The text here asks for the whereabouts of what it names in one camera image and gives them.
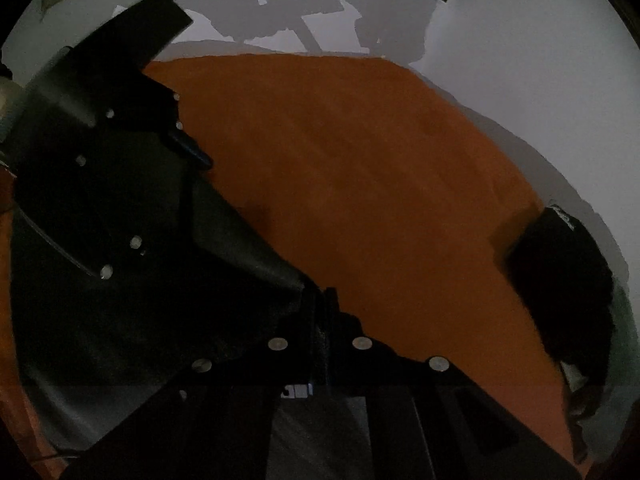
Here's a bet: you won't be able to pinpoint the orange fuzzy blanket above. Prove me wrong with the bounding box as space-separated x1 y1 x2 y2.
0 52 576 480

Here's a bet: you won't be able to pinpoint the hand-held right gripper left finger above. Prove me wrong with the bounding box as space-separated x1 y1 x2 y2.
65 287 331 480

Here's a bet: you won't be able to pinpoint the dark grey denim pants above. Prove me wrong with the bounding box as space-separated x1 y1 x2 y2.
10 160 321 453

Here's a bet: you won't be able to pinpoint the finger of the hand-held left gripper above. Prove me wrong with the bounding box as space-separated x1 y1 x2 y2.
167 91 215 170

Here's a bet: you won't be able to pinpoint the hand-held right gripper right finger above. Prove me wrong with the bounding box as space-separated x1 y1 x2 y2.
327 287 581 480

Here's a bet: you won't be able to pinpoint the dark folded cloth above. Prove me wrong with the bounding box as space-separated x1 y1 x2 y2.
505 205 631 461

